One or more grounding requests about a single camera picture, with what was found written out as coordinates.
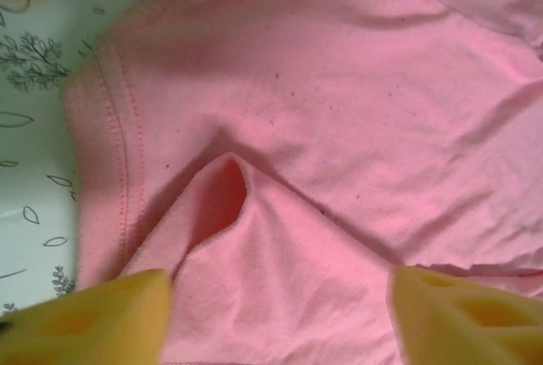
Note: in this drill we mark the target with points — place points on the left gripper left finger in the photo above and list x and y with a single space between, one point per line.
85 322

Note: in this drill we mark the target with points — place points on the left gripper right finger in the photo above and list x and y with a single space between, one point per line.
466 322

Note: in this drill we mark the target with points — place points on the pink t-shirt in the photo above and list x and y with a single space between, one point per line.
318 106

